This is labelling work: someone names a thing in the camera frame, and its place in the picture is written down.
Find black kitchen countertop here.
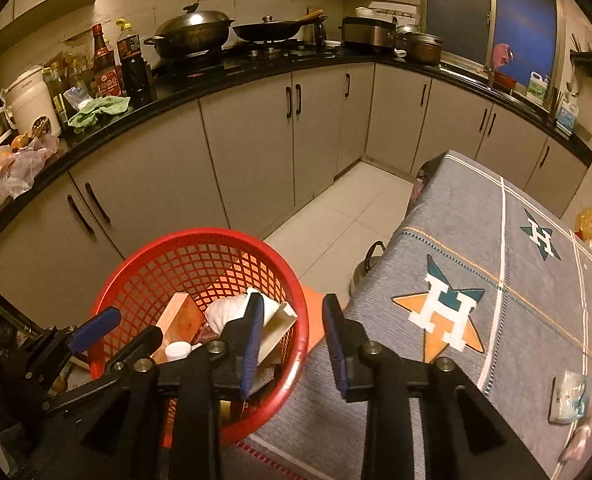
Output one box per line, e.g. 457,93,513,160
0,47,592,261

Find yellow plastic bag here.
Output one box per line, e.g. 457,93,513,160
574,207,592,248

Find red label sauce bottle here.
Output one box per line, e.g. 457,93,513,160
90,24,123,99

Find crumpled wrapper on table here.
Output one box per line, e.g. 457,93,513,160
548,370,590,426

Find kitchen window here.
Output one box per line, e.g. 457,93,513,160
426,0,564,92

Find grey star printed tablecloth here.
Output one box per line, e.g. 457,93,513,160
221,150,592,480

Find red plastic mesh basket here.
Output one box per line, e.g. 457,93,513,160
87,228,310,448

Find cluster of seasoning bottles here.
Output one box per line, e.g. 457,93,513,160
42,52,95,112

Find green dish cloth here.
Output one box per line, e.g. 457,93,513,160
68,96,132,134

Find steel kettle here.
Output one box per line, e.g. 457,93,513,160
348,240,387,299

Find orange sheet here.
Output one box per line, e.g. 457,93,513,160
298,285,349,363

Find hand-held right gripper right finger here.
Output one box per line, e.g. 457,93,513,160
322,294,551,480

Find grey kitchen base cabinets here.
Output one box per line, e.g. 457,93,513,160
0,62,592,321

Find wok with metal lid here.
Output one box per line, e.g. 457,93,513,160
143,0,237,59

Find crumpled clear plastic bags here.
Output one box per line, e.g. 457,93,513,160
0,134,60,207

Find red basin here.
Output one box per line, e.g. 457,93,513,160
493,71,520,94

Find blue white container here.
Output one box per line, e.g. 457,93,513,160
556,100,579,134

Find white detergent jug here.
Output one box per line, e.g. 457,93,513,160
526,72,552,104

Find white medicine box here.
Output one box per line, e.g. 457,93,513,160
246,287,299,367

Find steel rice cooker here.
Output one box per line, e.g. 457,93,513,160
341,16,397,52

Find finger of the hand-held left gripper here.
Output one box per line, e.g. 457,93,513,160
26,306,123,387
42,326,159,415

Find pink hanging cloth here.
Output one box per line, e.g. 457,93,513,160
492,44,515,73

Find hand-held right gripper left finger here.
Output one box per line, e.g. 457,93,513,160
21,292,277,480

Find gas stove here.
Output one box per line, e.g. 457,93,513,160
151,39,337,79

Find dark soy sauce bottle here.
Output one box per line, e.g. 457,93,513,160
116,19,153,107

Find white electric cooker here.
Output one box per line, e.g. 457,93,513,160
1,66,63,139

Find brown cooking pot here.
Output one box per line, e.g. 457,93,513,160
396,24,445,66

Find black frying pan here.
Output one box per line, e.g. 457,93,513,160
232,9,329,44

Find small white bottle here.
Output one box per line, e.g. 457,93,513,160
165,341,203,364

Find orange cardboard box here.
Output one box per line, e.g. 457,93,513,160
151,292,207,366

